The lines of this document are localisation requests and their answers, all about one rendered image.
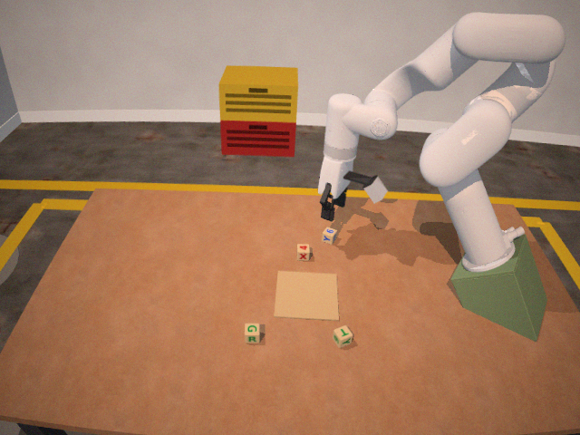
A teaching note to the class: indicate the tan flat mat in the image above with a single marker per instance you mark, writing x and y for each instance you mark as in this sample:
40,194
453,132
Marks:
301,295

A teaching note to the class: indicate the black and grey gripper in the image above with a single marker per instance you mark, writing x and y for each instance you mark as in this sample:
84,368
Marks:
331,180

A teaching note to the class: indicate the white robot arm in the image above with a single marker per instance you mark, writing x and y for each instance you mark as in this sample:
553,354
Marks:
450,155

